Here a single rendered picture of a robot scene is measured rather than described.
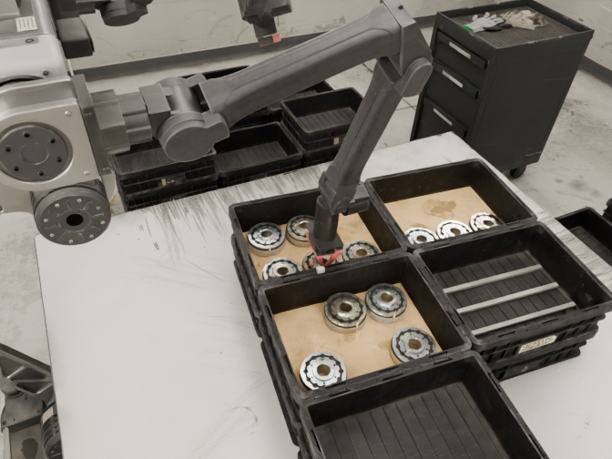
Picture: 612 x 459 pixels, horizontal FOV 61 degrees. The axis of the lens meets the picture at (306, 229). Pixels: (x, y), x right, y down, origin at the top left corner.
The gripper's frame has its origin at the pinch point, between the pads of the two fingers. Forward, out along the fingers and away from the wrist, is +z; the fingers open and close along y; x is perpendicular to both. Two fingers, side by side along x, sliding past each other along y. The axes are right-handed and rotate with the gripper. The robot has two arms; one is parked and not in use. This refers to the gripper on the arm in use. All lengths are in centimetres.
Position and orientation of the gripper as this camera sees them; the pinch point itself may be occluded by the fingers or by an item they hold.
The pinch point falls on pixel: (321, 260)
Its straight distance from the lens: 133.9
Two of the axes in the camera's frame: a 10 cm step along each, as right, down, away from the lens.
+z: -0.7, 7.5, 6.6
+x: -9.4, 1.6, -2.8
